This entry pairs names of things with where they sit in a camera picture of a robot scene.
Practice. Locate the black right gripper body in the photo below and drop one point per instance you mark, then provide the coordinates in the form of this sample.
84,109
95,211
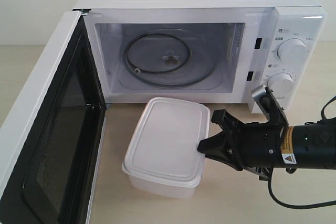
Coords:
258,146

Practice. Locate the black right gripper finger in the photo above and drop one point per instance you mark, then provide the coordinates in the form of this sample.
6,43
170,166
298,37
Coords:
219,149
228,123

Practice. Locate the translucent plastic food container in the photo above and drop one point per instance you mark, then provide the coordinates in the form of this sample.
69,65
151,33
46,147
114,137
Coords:
162,157

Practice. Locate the white microwave door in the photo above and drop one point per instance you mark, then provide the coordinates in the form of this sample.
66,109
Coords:
51,138

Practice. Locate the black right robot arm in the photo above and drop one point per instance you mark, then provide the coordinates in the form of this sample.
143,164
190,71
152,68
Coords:
309,146

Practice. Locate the white microwave oven body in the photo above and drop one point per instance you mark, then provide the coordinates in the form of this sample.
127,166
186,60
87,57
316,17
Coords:
246,34

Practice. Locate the lower white timer knob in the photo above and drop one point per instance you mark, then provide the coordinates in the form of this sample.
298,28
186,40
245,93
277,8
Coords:
280,83

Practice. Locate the glass turntable plate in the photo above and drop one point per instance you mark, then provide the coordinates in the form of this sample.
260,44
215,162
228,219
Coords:
170,58

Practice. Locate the upper white control knob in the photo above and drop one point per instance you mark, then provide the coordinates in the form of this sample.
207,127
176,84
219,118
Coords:
292,48

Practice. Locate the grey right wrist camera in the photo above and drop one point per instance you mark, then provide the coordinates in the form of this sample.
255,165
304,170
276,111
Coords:
269,106

